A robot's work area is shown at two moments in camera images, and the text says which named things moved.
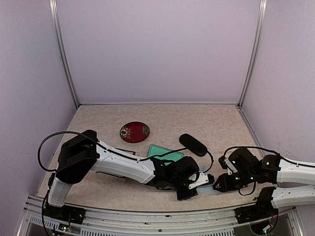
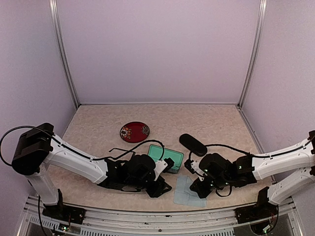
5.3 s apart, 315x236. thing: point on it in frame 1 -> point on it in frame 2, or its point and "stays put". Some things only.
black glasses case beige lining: (193, 145) stays put
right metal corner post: (261, 27) stays put
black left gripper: (182, 196) -> (158, 191)
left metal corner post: (53, 16) stays put
